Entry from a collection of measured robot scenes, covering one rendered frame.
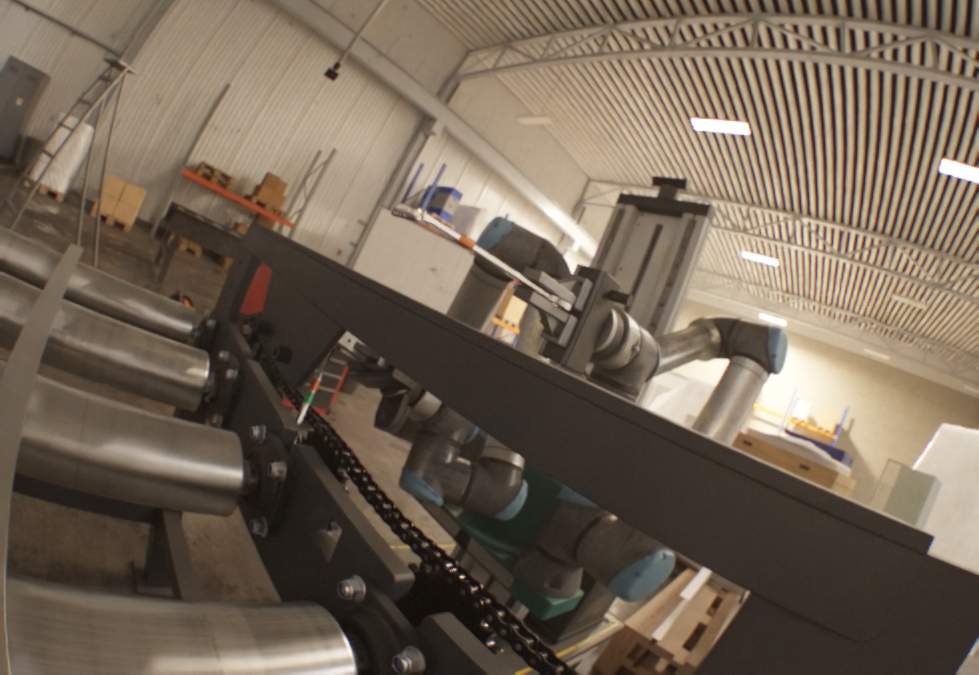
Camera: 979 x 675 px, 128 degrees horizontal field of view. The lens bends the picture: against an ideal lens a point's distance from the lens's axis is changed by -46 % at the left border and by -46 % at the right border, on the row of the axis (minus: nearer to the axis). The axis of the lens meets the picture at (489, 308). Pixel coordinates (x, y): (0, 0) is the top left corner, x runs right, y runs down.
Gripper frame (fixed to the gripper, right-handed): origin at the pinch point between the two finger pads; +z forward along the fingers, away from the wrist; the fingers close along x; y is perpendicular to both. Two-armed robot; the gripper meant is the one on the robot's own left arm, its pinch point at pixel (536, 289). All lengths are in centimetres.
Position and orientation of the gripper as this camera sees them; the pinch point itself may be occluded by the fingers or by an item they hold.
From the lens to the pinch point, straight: 49.3
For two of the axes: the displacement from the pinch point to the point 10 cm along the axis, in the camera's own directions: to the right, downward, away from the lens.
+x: -4.2, 9.1, -0.5
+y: 6.6, 2.7, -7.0
